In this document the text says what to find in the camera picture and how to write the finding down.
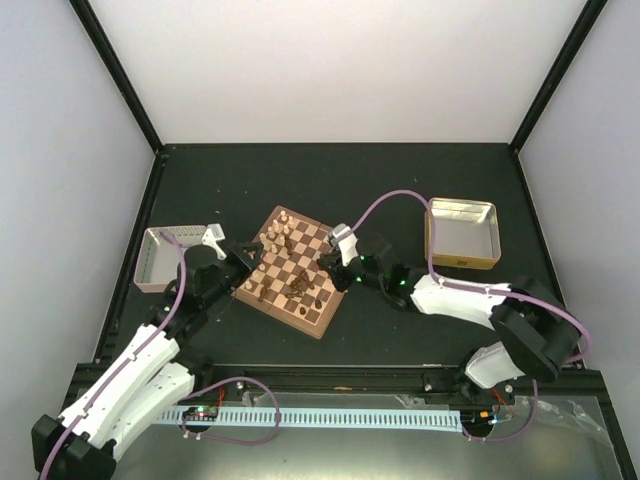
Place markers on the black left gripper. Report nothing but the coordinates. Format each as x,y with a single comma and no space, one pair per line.
242,260

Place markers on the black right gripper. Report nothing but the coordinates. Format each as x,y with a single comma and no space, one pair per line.
333,259

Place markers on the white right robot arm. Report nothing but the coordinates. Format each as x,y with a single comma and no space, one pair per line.
535,338

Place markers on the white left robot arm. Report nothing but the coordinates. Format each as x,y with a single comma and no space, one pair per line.
155,371

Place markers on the tall brown chess piece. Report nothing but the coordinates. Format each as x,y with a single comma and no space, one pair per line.
264,290

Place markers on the wooden chess board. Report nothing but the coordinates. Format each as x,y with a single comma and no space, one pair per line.
289,249

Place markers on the pile of brown chess pieces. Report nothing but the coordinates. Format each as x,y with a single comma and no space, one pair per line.
299,285

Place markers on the gold metal tin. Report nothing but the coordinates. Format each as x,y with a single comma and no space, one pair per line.
462,233

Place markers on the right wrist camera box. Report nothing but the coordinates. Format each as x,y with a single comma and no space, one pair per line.
344,240

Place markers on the white slotted cable duct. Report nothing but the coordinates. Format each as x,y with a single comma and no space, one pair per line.
315,418

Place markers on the black corner frame post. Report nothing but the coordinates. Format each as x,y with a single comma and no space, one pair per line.
103,46
571,46

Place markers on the black right corner frame post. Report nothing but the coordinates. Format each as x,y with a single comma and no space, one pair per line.
571,46

